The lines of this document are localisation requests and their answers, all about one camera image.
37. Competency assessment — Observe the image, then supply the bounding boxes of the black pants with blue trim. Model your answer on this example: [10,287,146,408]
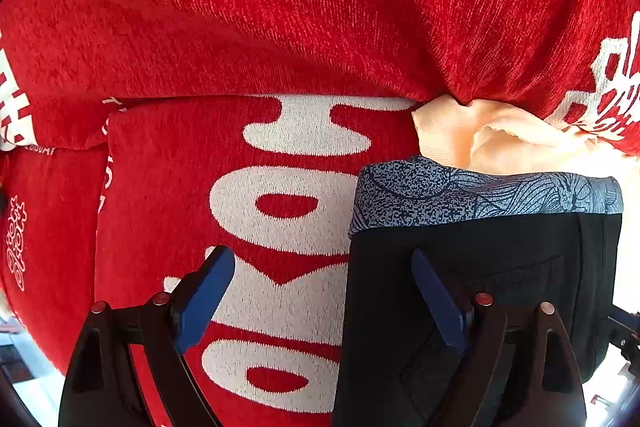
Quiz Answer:
[332,157,623,426]

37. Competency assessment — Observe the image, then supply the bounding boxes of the cream cloth on sofa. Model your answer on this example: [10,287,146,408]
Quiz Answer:
[411,95,640,308]

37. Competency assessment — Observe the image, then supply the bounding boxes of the red sofa cover white lettering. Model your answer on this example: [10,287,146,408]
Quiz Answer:
[1,0,639,426]

